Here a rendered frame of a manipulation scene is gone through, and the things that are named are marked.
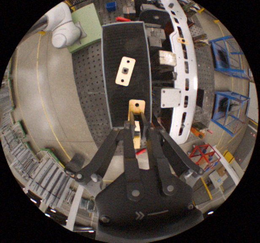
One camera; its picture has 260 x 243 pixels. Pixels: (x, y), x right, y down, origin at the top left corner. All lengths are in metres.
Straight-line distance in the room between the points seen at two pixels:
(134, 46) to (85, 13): 0.65
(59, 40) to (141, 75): 0.54
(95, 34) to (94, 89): 0.51
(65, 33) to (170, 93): 0.65
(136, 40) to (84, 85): 0.65
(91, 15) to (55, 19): 0.31
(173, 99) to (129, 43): 0.26
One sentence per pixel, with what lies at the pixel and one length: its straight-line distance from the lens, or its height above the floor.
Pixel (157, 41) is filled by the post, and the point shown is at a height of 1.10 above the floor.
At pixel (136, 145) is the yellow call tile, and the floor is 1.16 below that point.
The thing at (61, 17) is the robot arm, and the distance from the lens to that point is 0.67.
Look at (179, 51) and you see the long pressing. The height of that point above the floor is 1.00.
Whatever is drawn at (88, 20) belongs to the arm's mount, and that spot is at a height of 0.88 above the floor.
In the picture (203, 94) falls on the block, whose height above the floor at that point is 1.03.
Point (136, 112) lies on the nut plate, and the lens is 0.21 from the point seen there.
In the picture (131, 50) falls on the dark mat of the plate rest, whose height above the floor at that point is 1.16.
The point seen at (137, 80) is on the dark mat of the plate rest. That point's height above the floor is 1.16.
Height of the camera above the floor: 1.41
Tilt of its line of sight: 69 degrees down
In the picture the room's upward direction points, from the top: 178 degrees counter-clockwise
